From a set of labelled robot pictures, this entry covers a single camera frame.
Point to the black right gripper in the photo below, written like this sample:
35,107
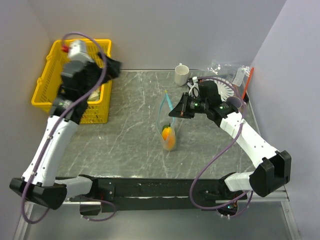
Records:
181,110

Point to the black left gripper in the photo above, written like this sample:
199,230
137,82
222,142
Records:
113,69

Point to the clear bag with blue zipper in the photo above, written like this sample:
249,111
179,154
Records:
164,106

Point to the yellow orange toy mango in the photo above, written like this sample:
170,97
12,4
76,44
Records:
169,139

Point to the green toy bell pepper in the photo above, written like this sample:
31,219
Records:
166,126

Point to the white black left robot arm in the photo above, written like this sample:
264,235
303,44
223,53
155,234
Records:
38,183

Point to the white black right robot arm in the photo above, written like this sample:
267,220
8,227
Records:
272,167

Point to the clear bag with red zipper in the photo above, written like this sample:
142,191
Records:
241,72

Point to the green toy lettuce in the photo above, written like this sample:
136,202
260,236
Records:
95,96

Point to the white ceramic mug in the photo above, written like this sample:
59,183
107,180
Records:
181,74

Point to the yellow plastic basket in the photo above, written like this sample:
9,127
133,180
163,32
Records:
48,83

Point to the white blue striped plate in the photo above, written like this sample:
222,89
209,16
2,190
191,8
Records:
223,88

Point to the beige mug purple inside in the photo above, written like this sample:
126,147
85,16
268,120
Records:
236,103

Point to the black rectangular tray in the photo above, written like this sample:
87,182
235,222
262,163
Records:
236,85

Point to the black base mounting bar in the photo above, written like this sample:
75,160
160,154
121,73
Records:
135,194

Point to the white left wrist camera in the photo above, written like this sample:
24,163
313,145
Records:
77,51

